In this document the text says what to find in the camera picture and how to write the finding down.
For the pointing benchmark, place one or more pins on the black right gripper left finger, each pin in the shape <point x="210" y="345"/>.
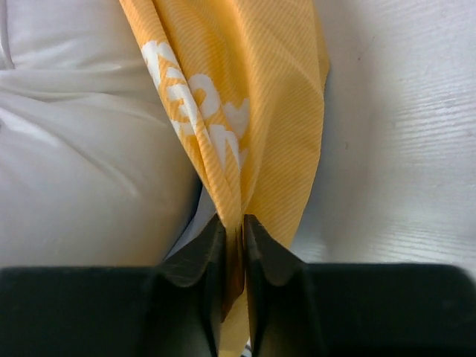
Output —
<point x="173" y="309"/>

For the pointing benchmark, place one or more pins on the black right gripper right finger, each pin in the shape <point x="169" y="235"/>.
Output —
<point x="354" y="309"/>

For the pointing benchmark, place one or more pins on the white pillow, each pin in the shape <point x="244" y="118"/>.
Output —
<point x="92" y="172"/>

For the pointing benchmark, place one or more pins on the yellow and blue Mickey pillowcase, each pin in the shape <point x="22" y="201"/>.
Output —
<point x="242" y="83"/>

